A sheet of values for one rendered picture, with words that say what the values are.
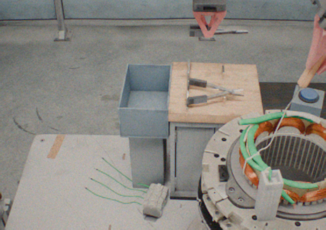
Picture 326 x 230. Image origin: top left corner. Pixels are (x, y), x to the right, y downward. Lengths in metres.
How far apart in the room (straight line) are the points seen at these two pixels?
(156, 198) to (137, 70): 0.31
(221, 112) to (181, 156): 0.16
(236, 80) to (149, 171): 0.31
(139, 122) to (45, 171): 0.37
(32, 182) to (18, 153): 1.25
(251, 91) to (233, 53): 2.08
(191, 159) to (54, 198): 0.37
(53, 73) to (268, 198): 2.42
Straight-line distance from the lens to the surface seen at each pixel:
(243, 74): 1.11
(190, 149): 1.07
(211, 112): 1.00
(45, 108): 2.76
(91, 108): 2.70
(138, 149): 1.12
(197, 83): 1.03
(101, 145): 1.34
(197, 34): 1.01
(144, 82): 1.16
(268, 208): 0.75
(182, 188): 1.17
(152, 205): 1.13
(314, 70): 0.72
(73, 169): 1.29
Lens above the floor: 1.71
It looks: 40 degrees down
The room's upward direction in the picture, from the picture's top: 1 degrees counter-clockwise
